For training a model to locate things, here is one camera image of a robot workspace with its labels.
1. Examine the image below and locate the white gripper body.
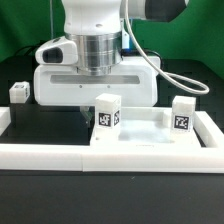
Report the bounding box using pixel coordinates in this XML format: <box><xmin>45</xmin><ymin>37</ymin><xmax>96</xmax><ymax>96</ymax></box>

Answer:
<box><xmin>33</xmin><ymin>56</ymin><xmax>158</xmax><ymax>107</ymax></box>

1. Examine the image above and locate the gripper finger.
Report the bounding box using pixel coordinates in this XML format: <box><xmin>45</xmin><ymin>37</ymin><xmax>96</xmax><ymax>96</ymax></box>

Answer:
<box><xmin>80</xmin><ymin>106</ymin><xmax>92</xmax><ymax>125</ymax></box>

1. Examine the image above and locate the white square table top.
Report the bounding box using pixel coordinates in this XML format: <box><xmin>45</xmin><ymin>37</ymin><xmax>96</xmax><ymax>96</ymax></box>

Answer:
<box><xmin>90</xmin><ymin>107</ymin><xmax>200</xmax><ymax>147</ymax></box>

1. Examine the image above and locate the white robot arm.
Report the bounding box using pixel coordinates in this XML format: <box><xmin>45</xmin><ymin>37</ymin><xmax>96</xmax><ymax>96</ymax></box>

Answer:
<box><xmin>33</xmin><ymin>0</ymin><xmax>189</xmax><ymax>107</ymax></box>

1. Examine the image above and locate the white U-shaped fence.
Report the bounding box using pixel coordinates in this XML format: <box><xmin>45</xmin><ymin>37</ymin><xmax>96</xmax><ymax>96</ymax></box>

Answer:
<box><xmin>0</xmin><ymin>111</ymin><xmax>224</xmax><ymax>173</ymax></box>

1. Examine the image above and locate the white cable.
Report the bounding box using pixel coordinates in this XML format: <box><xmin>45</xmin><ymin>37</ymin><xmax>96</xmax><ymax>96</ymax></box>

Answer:
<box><xmin>123</xmin><ymin>0</ymin><xmax>210</xmax><ymax>95</ymax></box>

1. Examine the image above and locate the black cable bundle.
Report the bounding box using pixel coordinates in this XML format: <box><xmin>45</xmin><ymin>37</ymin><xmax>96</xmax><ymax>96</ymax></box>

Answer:
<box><xmin>13</xmin><ymin>39</ymin><xmax>48</xmax><ymax>58</ymax></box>

